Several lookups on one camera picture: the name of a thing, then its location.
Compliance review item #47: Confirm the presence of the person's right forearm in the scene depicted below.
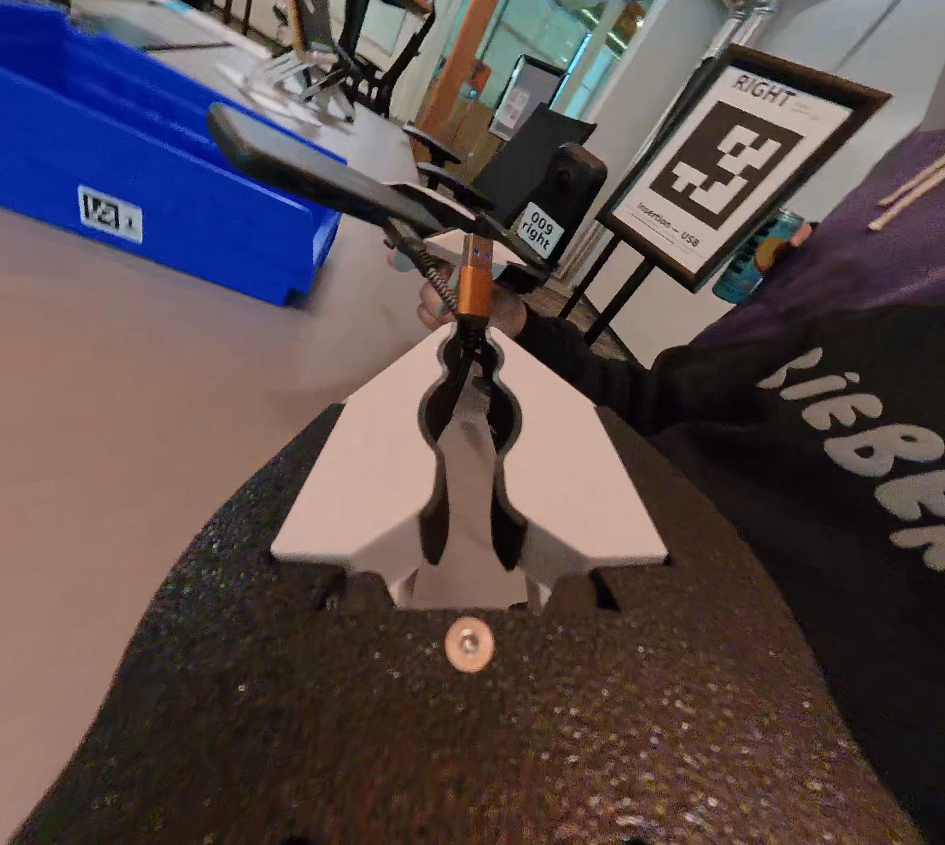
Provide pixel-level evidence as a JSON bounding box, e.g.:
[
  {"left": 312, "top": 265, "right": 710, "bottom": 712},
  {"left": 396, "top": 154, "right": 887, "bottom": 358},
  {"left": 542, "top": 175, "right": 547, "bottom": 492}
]
[{"left": 514, "top": 315, "right": 739, "bottom": 436}]

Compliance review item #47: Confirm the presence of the person's right hand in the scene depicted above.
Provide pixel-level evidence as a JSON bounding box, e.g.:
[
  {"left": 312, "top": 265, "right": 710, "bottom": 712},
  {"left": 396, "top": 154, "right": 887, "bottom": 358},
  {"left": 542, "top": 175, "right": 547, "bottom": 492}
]
[{"left": 417, "top": 268, "right": 529, "bottom": 338}]

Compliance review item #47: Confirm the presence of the black office chair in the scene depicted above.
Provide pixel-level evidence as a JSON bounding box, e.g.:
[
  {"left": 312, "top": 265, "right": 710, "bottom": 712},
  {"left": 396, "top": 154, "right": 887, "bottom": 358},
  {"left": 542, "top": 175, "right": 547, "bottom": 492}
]
[{"left": 402, "top": 103, "right": 598, "bottom": 211}]

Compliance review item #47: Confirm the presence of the framed marker sign on stand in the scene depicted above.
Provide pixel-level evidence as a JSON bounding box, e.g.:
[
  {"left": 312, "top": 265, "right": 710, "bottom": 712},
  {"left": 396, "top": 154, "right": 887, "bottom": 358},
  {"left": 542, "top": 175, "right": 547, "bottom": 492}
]
[{"left": 557, "top": 44, "right": 893, "bottom": 347}]

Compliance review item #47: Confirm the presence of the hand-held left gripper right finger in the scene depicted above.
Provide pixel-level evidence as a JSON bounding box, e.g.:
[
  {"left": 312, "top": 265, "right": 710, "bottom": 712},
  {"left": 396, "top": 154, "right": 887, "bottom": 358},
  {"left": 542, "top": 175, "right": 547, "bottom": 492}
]
[{"left": 483, "top": 327, "right": 670, "bottom": 611}]

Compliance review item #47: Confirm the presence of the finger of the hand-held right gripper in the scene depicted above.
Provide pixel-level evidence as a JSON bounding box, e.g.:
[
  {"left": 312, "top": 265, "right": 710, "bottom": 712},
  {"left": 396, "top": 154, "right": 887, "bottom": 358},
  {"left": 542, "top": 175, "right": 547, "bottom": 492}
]
[
  {"left": 424, "top": 228, "right": 527, "bottom": 279},
  {"left": 373, "top": 179, "right": 481, "bottom": 237}
]

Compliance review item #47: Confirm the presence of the dark grey USB hub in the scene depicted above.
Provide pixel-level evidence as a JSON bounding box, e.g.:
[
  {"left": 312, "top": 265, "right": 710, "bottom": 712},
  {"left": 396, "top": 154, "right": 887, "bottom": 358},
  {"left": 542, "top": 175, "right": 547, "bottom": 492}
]
[{"left": 207, "top": 103, "right": 481, "bottom": 241}]

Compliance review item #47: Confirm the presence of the small framed sign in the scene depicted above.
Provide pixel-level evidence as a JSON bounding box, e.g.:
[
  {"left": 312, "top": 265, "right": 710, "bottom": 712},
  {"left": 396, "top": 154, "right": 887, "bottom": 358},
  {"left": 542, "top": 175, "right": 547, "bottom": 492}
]
[{"left": 491, "top": 54, "right": 568, "bottom": 141}]

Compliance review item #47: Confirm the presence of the colourful drink can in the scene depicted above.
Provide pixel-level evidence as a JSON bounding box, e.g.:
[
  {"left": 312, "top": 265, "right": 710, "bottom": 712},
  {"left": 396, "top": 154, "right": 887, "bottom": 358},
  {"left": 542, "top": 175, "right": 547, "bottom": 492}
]
[{"left": 712, "top": 206, "right": 806, "bottom": 303}]

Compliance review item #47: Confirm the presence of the braided USB cable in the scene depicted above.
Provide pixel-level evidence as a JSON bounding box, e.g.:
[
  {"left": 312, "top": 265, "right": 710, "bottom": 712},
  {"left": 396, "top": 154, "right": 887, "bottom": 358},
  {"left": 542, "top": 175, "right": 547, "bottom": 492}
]
[{"left": 390, "top": 234, "right": 494, "bottom": 436}]

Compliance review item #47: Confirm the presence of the wooden post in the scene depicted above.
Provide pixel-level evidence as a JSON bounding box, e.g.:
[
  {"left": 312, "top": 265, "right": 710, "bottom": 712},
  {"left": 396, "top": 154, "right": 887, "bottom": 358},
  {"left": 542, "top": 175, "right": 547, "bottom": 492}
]
[{"left": 417, "top": 0, "right": 543, "bottom": 130}]

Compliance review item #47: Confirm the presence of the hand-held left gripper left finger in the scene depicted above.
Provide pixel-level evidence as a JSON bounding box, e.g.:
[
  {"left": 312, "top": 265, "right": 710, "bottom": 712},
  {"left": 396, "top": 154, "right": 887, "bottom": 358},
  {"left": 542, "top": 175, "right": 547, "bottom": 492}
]
[{"left": 270, "top": 325, "right": 453, "bottom": 607}]

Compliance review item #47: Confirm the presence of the large blue plastic bin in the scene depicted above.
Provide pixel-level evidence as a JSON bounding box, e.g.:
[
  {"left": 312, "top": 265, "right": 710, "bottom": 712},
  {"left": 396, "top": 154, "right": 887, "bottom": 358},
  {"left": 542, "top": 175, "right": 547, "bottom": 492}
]
[{"left": 0, "top": 0, "right": 348, "bottom": 307}]

